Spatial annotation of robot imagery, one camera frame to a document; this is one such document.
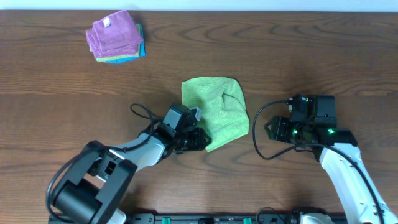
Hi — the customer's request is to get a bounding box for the green microfiber cloth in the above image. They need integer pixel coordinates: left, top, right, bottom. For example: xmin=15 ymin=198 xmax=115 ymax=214
xmin=181 ymin=77 xmax=250 ymax=152

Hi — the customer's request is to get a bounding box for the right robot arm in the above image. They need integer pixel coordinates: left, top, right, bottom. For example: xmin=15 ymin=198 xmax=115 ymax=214
xmin=264 ymin=116 xmax=397 ymax=223

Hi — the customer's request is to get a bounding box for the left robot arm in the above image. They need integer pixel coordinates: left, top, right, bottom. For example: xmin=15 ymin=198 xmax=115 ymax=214
xmin=45 ymin=127 xmax=211 ymax=224

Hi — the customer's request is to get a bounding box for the blue folded cloth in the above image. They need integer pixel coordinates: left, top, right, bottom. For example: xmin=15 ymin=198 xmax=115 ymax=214
xmin=91 ymin=19 xmax=146 ymax=64

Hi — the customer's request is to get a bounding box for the light green folded cloth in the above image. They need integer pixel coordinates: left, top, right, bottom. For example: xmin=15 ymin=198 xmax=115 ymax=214
xmin=86 ymin=21 xmax=144 ymax=62

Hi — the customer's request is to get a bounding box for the purple folded cloth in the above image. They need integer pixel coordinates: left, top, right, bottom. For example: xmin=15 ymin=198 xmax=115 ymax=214
xmin=86 ymin=10 xmax=144 ymax=61

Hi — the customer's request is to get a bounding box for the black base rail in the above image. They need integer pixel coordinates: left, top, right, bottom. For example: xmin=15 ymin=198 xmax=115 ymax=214
xmin=125 ymin=213 xmax=291 ymax=224

